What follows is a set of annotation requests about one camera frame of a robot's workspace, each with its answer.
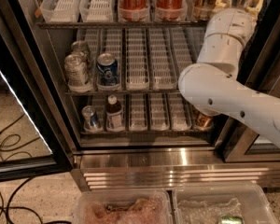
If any open glass fridge door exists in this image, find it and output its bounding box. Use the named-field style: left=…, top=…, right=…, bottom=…
left=0, top=0, right=73, bottom=182

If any stainless fridge base grille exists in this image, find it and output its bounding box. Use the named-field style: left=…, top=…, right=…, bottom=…
left=71, top=147, right=280, bottom=191

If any blue pepsi can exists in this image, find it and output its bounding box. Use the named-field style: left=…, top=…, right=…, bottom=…
left=96, top=52, right=119, bottom=86

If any left clear plastic bin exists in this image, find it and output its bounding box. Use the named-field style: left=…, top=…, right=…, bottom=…
left=72, top=189, right=173, bottom=224

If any green can in bin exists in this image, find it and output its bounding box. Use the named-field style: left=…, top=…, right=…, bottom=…
left=219, top=216, right=245, bottom=224

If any brown bottle white cap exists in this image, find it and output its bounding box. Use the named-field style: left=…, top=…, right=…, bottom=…
left=105, top=95, right=124, bottom=132

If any silver can rear left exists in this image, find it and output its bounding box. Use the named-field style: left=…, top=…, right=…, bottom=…
left=71, top=40, right=91, bottom=62

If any right clear plastic bin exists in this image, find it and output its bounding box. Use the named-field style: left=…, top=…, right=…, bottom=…
left=173, top=182, right=278, bottom=224

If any small redbull can bottom shelf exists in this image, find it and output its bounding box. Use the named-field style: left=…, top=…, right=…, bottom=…
left=81, top=105, right=101, bottom=133

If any black floor cable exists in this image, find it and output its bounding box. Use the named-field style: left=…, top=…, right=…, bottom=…
left=0, top=93, right=73, bottom=224

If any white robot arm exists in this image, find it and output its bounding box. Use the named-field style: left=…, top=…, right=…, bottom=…
left=178, top=0, right=280, bottom=148

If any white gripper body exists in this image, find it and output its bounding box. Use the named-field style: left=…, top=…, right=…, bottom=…
left=204, top=8, right=257, bottom=45

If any gold can front bottom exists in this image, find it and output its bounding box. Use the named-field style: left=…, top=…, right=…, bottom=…
left=194, top=110, right=213, bottom=129

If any clear plastic bin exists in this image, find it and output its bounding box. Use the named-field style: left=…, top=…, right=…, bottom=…
left=173, top=182, right=278, bottom=224
left=72, top=189, right=173, bottom=224

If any silver can front left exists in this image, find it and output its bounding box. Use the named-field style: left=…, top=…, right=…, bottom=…
left=64, top=54, right=90, bottom=87

